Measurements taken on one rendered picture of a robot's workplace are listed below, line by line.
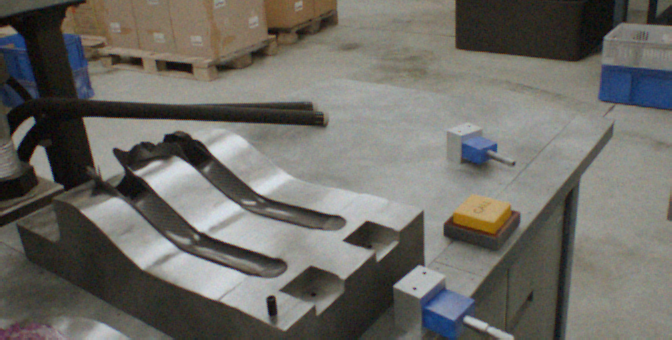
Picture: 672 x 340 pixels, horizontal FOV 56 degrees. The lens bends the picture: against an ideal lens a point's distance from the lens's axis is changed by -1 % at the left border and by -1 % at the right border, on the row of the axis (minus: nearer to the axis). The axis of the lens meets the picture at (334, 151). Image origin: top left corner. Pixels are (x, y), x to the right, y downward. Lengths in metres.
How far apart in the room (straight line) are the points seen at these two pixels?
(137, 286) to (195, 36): 3.94
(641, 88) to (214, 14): 2.73
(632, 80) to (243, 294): 3.28
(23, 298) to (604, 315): 1.65
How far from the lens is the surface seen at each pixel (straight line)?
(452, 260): 0.84
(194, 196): 0.83
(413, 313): 0.71
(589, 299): 2.17
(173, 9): 4.75
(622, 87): 3.79
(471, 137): 1.10
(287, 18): 5.29
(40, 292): 0.92
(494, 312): 1.09
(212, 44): 4.57
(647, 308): 2.18
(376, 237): 0.76
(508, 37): 4.70
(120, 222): 0.79
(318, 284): 0.69
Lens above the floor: 1.27
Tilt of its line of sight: 24 degrees down
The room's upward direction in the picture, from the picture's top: 5 degrees counter-clockwise
